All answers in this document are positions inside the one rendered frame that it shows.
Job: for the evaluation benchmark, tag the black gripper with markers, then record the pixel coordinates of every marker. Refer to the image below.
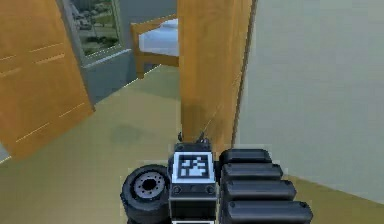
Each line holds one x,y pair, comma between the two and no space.
146,193

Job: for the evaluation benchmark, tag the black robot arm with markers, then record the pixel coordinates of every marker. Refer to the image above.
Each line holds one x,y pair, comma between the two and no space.
256,190

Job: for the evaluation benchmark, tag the orange wooden chest of drawers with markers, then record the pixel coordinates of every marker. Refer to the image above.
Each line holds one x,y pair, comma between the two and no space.
36,73

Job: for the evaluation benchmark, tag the orange wooden room door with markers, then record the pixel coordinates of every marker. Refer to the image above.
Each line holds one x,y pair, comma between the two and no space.
210,66

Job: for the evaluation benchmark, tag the wooden bed with white mattress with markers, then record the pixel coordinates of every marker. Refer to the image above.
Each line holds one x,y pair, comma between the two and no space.
156,43

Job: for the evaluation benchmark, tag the window with grey frame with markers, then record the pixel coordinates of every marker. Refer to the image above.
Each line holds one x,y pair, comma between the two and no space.
95,26

